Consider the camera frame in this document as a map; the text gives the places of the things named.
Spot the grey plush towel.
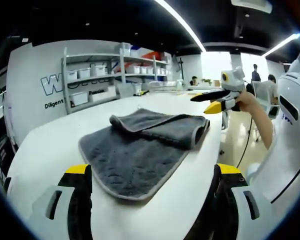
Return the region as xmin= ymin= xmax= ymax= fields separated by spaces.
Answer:
xmin=78 ymin=107 xmax=211 ymax=201

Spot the person's right hand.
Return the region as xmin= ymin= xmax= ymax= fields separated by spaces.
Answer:
xmin=234 ymin=91 xmax=256 ymax=113

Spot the white mesh office chair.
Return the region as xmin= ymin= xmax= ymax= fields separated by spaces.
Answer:
xmin=252 ymin=81 xmax=272 ymax=113

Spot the black stand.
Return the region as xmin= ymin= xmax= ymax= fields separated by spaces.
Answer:
xmin=176 ymin=56 xmax=186 ymax=81

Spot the white wearable device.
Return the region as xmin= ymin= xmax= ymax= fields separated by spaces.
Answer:
xmin=276 ymin=52 xmax=300 ymax=133

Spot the person's white shirt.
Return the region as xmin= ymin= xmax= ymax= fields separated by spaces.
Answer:
xmin=244 ymin=119 xmax=300 ymax=221

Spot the long ceiling light strip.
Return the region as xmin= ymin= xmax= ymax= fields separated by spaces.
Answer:
xmin=154 ymin=0 xmax=205 ymax=53

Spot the white ceiling air conditioner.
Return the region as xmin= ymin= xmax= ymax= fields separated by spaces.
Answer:
xmin=230 ymin=0 xmax=273 ymax=14

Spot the grey metal storage shelf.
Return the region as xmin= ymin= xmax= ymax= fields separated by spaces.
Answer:
xmin=61 ymin=46 xmax=172 ymax=115

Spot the row of white storage bins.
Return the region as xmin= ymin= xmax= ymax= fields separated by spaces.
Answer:
xmin=66 ymin=42 xmax=170 ymax=106

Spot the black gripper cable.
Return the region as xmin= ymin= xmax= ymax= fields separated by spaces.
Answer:
xmin=236 ymin=116 xmax=253 ymax=168

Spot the black wearable device cable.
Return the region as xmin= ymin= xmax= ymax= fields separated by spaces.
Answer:
xmin=269 ymin=152 xmax=300 ymax=205

